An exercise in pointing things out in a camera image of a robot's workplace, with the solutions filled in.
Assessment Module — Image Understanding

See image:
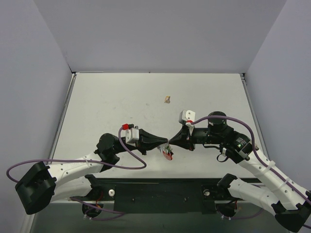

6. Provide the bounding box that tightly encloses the aluminium frame rail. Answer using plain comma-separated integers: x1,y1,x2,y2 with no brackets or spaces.
29,182,292,204

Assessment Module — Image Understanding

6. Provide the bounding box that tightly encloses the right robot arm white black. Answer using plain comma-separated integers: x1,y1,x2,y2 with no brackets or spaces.
170,110,311,233

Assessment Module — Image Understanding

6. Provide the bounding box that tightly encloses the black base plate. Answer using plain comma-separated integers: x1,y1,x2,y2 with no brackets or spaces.
73,178,236,214

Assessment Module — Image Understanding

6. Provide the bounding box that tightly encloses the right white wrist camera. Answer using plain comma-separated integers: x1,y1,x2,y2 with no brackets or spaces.
178,110,195,125

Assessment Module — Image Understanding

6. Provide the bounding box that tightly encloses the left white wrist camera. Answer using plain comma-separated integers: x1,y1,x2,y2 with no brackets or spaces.
122,124,139,144

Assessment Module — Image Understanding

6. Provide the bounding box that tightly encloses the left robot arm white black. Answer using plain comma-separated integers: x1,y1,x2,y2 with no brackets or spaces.
15,125,168,215

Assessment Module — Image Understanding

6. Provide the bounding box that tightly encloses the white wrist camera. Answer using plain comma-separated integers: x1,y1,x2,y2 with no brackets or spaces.
122,124,139,144
178,110,195,125

